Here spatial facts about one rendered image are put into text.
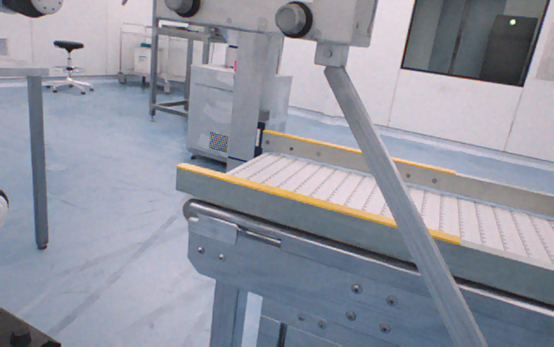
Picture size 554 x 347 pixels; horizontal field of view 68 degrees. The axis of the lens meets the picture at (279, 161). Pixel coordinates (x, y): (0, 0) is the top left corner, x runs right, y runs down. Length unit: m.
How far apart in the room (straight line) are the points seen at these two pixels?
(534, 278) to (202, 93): 2.94
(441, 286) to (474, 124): 5.09
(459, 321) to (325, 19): 0.28
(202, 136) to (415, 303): 2.91
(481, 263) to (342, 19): 0.27
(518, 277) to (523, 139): 5.02
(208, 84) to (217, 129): 0.35
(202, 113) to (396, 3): 3.15
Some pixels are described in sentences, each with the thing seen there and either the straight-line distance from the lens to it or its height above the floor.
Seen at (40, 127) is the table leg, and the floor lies 0.57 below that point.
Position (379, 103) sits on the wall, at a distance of 5.56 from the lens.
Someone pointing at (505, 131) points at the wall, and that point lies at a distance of 5.45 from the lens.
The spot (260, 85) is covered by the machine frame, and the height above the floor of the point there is 0.98.
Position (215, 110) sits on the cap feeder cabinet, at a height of 0.45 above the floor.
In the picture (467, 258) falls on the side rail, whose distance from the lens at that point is 0.46.
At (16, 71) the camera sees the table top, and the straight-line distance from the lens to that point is 1.88.
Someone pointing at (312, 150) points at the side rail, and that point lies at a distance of 0.74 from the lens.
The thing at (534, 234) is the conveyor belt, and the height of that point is 0.86.
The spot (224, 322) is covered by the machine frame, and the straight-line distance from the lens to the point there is 1.00.
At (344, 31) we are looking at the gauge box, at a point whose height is 1.08.
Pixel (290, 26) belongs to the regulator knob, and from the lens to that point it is 0.39.
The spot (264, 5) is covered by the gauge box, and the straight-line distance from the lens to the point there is 0.42.
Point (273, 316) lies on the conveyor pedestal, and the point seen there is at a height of 0.70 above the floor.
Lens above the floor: 1.07
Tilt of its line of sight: 17 degrees down
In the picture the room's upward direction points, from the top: 8 degrees clockwise
